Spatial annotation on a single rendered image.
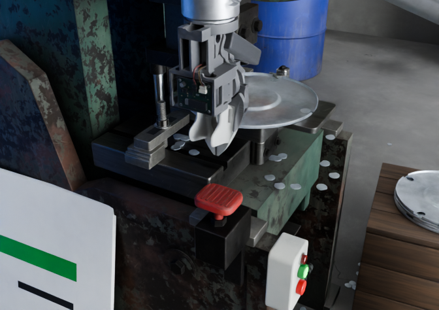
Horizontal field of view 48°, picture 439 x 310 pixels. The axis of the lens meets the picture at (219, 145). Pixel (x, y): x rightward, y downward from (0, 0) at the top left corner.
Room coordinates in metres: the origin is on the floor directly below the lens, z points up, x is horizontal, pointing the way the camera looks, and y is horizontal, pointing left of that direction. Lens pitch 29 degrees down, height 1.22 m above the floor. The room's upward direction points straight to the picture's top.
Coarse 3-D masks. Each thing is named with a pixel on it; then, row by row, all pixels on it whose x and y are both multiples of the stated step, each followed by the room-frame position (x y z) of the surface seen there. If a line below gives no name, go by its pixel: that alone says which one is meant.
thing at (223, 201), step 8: (208, 184) 0.68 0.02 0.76; (216, 184) 0.69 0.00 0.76; (200, 192) 0.66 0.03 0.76; (208, 192) 0.66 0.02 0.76; (216, 192) 0.66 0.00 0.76; (224, 192) 0.66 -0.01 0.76; (232, 192) 0.66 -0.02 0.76; (240, 192) 0.66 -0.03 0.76; (200, 200) 0.64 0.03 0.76; (208, 200) 0.64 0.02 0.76; (216, 200) 0.64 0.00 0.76; (224, 200) 0.64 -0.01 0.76; (232, 200) 0.64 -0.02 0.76; (240, 200) 0.65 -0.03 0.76; (208, 208) 0.63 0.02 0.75; (216, 208) 0.62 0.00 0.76; (224, 208) 0.62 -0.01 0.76; (232, 208) 0.62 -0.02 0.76; (216, 216) 0.65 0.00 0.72
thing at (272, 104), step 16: (256, 80) 1.10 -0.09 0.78; (288, 80) 1.10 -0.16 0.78; (256, 96) 0.99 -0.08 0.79; (272, 96) 0.99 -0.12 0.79; (288, 96) 1.00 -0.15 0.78; (304, 96) 1.00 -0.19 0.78; (256, 112) 0.92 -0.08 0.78; (272, 112) 0.92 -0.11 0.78; (288, 112) 0.92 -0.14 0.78; (256, 128) 0.85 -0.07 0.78
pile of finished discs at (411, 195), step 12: (408, 180) 1.29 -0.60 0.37; (420, 180) 1.28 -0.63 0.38; (432, 180) 1.28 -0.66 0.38; (396, 192) 1.21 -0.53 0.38; (408, 192) 1.21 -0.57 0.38; (420, 192) 1.21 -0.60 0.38; (432, 192) 1.21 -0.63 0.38; (396, 204) 1.19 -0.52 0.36; (408, 204) 1.15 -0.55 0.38; (420, 204) 1.15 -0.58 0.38; (432, 204) 1.15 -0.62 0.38; (408, 216) 1.12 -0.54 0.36; (420, 216) 1.10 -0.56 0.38; (432, 216) 1.10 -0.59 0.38; (432, 228) 1.07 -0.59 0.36
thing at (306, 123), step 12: (324, 108) 0.95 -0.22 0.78; (312, 120) 0.89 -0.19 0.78; (324, 120) 0.89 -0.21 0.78; (240, 132) 0.95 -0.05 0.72; (252, 132) 0.94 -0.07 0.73; (264, 132) 0.93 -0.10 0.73; (276, 132) 0.99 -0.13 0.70; (312, 132) 0.85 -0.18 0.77; (252, 144) 0.94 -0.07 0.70; (264, 144) 0.93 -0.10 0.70; (276, 144) 0.99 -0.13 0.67; (252, 156) 0.94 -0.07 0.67; (264, 156) 0.93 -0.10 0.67
